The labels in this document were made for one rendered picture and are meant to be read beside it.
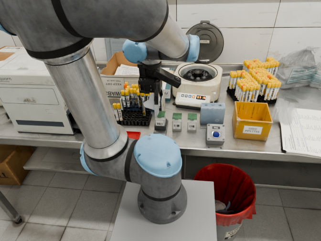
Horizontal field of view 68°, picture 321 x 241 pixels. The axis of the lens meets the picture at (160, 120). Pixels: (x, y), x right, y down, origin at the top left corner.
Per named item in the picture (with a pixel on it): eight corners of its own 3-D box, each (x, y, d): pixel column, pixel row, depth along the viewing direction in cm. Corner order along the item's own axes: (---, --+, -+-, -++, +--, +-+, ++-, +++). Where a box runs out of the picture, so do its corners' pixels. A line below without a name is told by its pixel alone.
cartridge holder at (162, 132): (153, 135, 103) (153, 128, 100) (156, 121, 110) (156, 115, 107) (165, 135, 102) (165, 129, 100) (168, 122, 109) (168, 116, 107)
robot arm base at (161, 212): (181, 230, 65) (181, 210, 59) (130, 216, 69) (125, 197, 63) (191, 185, 76) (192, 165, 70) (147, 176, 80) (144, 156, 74)
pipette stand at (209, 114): (199, 128, 105) (201, 110, 98) (199, 118, 110) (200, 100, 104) (223, 128, 103) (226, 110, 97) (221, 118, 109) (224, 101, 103)
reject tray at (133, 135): (122, 142, 100) (121, 141, 99) (125, 132, 105) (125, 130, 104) (137, 143, 99) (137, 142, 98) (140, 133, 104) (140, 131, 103)
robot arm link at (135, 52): (155, 40, 64) (165, 27, 72) (117, 38, 67) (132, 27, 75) (157, 67, 69) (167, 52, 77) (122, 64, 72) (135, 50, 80)
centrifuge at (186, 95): (167, 106, 119) (166, 85, 111) (180, 78, 141) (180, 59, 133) (216, 113, 113) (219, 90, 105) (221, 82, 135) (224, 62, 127)
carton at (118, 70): (104, 99, 127) (98, 73, 117) (118, 74, 149) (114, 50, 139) (149, 101, 123) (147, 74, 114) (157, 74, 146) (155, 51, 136)
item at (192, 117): (187, 131, 103) (187, 119, 99) (187, 125, 107) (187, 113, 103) (196, 132, 103) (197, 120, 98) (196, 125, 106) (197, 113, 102)
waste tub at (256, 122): (233, 138, 98) (236, 120, 92) (231, 119, 108) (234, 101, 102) (267, 141, 96) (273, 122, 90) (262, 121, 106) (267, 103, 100)
